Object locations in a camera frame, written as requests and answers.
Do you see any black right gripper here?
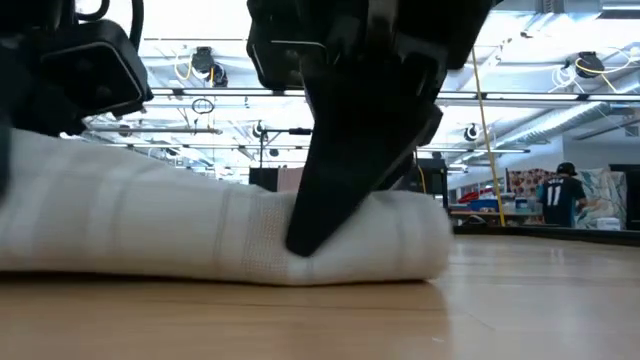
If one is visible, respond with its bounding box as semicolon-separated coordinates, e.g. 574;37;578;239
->
283;0;497;258

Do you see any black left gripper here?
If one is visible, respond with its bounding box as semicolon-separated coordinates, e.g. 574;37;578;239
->
0;0;89;197

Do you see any white plaid towel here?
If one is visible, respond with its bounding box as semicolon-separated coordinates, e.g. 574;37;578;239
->
0;127;455;288

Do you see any black monitor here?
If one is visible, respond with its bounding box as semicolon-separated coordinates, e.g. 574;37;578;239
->
412;158;450;209
248;166;280;193

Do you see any pink curtain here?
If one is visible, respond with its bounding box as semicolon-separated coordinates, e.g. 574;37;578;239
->
277;166;306;194

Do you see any black overhead stand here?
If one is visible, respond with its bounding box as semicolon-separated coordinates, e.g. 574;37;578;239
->
256;126;314;170

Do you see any red tray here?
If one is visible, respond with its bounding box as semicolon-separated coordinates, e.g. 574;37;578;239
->
455;187;495;206

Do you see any blue bin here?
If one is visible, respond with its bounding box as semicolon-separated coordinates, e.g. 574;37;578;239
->
468;198;502;213

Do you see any brown floral fabric panel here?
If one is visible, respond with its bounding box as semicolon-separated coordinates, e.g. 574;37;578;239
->
506;167;559;226

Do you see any person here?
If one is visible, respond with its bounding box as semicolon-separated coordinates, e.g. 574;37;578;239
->
536;161;589;229

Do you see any black cabinet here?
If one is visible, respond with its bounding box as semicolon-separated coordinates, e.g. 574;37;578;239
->
608;163;640;232

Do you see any thin yellow cable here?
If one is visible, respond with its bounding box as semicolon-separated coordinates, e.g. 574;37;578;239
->
415;149;428;195

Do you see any yellow hanging cable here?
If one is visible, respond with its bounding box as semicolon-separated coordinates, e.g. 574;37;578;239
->
470;47;507;228

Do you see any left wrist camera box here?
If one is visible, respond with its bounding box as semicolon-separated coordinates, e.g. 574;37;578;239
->
38;18;155;120

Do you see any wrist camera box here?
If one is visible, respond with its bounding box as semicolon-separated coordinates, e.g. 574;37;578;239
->
38;18;155;120
245;0;330;92

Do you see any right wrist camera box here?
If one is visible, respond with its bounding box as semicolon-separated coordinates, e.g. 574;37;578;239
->
245;0;330;92

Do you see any black cable ring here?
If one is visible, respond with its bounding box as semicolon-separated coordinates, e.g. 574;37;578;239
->
190;97;217;116

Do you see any black table frame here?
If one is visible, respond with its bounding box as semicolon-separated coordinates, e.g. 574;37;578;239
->
449;223;640;247

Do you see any silver ventilation duct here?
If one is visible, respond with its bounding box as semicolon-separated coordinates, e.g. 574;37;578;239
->
492;82;640;147

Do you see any black reel with yellow cable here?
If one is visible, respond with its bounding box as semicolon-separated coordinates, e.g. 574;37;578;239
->
173;45;230;89
573;47;640;95

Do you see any white coiled cable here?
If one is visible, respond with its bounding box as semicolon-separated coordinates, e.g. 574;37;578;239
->
548;63;577;95

